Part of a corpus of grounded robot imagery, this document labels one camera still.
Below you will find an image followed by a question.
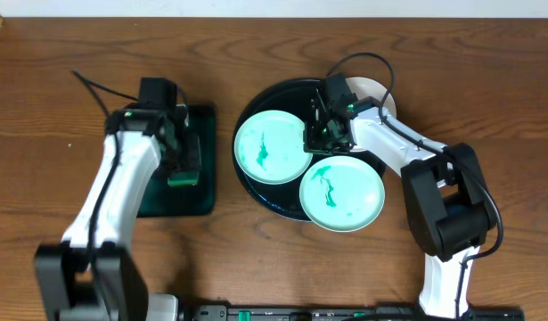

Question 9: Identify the pink white plate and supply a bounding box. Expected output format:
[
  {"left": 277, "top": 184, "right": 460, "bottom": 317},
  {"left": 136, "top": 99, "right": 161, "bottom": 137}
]
[{"left": 346, "top": 77, "right": 397, "bottom": 117}]

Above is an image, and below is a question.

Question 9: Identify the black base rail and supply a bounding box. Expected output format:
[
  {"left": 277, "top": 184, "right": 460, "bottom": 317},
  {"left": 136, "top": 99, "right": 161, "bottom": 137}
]
[{"left": 179, "top": 303, "right": 527, "bottom": 321}]

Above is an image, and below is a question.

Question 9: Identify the green sponge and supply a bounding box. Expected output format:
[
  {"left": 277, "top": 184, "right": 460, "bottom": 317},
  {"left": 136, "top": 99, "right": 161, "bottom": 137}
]
[{"left": 167, "top": 171, "right": 200, "bottom": 187}]

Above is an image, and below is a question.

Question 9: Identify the black rectangular water tray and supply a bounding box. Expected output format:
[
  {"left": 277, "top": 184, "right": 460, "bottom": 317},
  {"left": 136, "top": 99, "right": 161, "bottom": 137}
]
[{"left": 138, "top": 105, "right": 216, "bottom": 218}]

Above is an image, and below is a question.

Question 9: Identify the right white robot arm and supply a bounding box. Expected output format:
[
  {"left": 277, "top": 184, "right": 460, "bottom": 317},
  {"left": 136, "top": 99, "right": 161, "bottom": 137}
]
[{"left": 304, "top": 73, "right": 503, "bottom": 320}]

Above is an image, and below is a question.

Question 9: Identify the mint green plate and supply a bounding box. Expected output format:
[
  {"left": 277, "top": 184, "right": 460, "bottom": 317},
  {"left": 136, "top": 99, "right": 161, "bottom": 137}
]
[
  {"left": 233, "top": 110, "right": 313, "bottom": 185},
  {"left": 299, "top": 156, "right": 385, "bottom": 233}
]

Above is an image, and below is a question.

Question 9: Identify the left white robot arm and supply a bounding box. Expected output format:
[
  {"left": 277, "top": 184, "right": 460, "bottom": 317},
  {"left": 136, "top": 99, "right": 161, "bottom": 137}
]
[{"left": 34, "top": 78, "right": 201, "bottom": 320}]

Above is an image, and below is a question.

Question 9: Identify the black round tray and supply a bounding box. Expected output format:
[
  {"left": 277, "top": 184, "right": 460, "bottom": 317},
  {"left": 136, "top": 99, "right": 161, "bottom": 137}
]
[{"left": 231, "top": 78, "right": 387, "bottom": 223}]

